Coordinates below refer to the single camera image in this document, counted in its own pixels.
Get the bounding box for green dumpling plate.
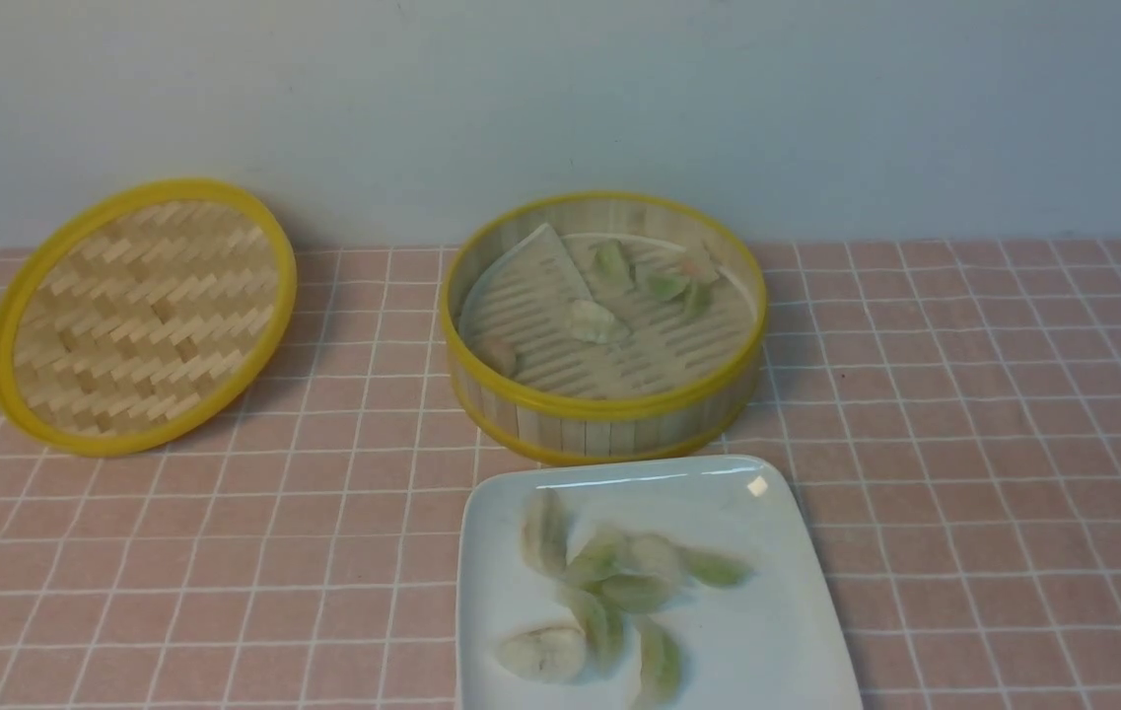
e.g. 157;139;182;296
631;616;683;709
593;574;674;614

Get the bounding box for yellow-rimmed bamboo steamer lid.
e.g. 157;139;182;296
0;178;299;458

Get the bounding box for pinkish dumpling steamer right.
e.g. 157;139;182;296
677;246;722;286

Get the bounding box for green dumpling plate centre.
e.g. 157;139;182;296
593;574;674;614

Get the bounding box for white steamer liner paper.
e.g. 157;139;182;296
457;224;757;400

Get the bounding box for green dumpling on plate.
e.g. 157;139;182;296
557;585;626;675

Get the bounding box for white square plate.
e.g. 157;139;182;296
456;455;862;709

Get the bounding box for pale white dumpling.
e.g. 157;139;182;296
520;488;568;579

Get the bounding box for green dumpling plate bottom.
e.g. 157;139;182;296
631;616;683;709

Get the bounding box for pinkish dumpling steamer left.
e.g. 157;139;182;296
478;336;519;379

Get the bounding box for yellow-rimmed bamboo steamer basket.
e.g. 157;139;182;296
439;190;769;464

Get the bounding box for green dumpling steamer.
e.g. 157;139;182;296
593;239;634;293
634;268;692;303

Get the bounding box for pinkish dumpling steamer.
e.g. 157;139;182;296
478;336;519;379
677;246;722;286

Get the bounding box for green dumpling steamer back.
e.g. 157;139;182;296
593;239;634;293

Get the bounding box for pale dumpling steamer centre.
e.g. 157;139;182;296
565;299;632;345

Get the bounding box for white dumpling plate bottom-left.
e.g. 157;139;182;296
494;625;589;684

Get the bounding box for green dumpling plate edge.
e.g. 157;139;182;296
680;547;753;589

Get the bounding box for green dumpling steamer middle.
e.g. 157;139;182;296
634;268;692;303

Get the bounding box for pink checkered tablecloth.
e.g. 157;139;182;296
0;240;1121;709

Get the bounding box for white-green dumpling on plate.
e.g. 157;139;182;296
563;526;687;588

